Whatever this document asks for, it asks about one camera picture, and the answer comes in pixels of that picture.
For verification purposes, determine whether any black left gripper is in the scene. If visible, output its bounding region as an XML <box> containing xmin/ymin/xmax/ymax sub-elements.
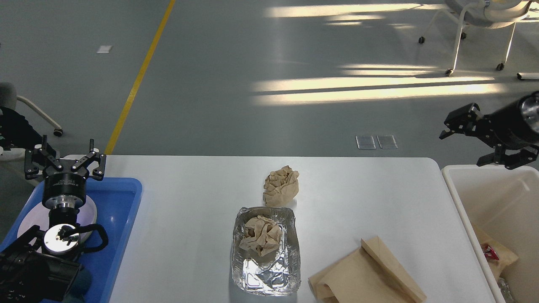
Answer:
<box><xmin>24</xmin><ymin>136</ymin><xmax>107</xmax><ymax>210</ymax></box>

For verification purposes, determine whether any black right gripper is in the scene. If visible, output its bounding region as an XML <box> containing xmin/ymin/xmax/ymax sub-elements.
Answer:
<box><xmin>439</xmin><ymin>91</ymin><xmax>539</xmax><ymax>170</ymax></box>

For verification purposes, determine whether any pink plastic plate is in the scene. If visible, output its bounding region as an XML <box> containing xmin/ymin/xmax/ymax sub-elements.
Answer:
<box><xmin>16</xmin><ymin>197</ymin><xmax>97</xmax><ymax>253</ymax></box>

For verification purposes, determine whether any crushed red can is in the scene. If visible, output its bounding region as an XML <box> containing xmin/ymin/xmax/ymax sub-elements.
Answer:
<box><xmin>483</xmin><ymin>244</ymin><xmax>500</xmax><ymax>260</ymax></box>

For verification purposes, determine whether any brown paper bag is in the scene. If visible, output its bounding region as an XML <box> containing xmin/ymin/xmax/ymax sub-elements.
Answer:
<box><xmin>472</xmin><ymin>224</ymin><xmax>519</xmax><ymax>280</ymax></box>
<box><xmin>309</xmin><ymin>236</ymin><xmax>427</xmax><ymax>303</ymax></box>

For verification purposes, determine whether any dark teal mug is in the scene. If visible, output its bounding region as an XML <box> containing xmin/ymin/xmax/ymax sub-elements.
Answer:
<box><xmin>62</xmin><ymin>266</ymin><xmax>92</xmax><ymax>303</ymax></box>

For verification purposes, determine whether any brown paper bag front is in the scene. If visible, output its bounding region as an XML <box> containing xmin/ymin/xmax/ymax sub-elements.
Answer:
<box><xmin>309</xmin><ymin>236</ymin><xmax>427</xmax><ymax>303</ymax></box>

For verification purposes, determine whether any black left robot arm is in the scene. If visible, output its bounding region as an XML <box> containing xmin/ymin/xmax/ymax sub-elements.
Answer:
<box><xmin>1</xmin><ymin>136</ymin><xmax>109</xmax><ymax>303</ymax></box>

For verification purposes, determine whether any seated person at left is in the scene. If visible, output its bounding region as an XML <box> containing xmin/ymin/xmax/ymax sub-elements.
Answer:
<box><xmin>0</xmin><ymin>106</ymin><xmax>43</xmax><ymax>150</ymax></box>

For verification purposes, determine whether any white plastic bin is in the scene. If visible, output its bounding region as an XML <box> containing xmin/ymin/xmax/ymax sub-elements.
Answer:
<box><xmin>442</xmin><ymin>165</ymin><xmax>539</xmax><ymax>303</ymax></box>

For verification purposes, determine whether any blue plastic tray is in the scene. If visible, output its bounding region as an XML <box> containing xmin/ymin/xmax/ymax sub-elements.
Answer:
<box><xmin>0</xmin><ymin>176</ymin><xmax>143</xmax><ymax>303</ymax></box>

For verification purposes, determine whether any white bar on floor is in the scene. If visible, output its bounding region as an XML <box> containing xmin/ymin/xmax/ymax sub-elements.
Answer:
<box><xmin>516</xmin><ymin>72</ymin><xmax>539</xmax><ymax>80</ymax></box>

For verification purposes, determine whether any floor socket plate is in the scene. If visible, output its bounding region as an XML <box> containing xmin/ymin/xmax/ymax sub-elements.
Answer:
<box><xmin>355</xmin><ymin>136</ymin><xmax>377</xmax><ymax>150</ymax></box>
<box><xmin>376</xmin><ymin>135</ymin><xmax>398</xmax><ymax>149</ymax></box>

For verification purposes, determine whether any white floor marker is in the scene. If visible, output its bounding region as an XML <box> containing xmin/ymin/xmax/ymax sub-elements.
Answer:
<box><xmin>96</xmin><ymin>45</ymin><xmax>113</xmax><ymax>54</ymax></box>

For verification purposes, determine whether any crumpled brown paper ball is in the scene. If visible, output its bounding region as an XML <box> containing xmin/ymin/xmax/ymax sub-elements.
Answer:
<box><xmin>262</xmin><ymin>165</ymin><xmax>299</xmax><ymax>207</ymax></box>

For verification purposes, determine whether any crumpled brown paper in tray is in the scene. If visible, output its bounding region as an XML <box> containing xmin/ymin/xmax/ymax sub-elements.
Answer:
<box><xmin>239</xmin><ymin>215</ymin><xmax>283</xmax><ymax>257</ymax></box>

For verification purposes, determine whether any aluminium foil tray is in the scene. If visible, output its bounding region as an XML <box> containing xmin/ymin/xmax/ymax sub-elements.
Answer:
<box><xmin>230</xmin><ymin>206</ymin><xmax>302</xmax><ymax>297</ymax></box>

